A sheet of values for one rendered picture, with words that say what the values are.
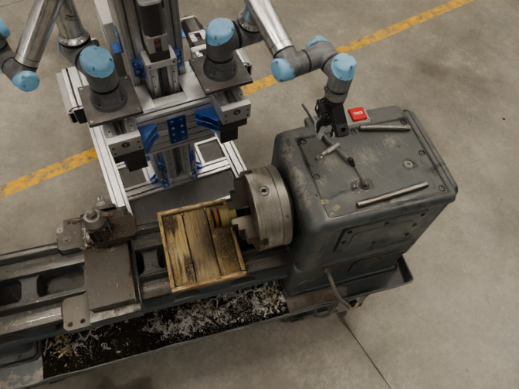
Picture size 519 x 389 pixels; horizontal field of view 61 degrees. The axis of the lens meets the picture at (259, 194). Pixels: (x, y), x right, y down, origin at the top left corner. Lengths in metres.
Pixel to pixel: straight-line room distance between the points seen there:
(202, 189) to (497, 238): 1.98
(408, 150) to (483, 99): 2.37
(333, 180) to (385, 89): 2.28
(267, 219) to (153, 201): 1.32
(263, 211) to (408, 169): 0.56
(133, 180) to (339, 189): 1.60
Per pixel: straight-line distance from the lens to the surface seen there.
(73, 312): 1.83
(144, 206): 2.75
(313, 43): 1.50
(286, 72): 1.40
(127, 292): 1.72
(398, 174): 1.69
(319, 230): 1.51
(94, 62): 1.81
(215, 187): 2.77
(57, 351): 2.19
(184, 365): 2.61
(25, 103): 3.78
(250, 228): 1.62
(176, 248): 1.85
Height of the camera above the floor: 2.57
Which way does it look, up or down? 59 degrees down
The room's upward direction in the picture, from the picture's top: 6 degrees clockwise
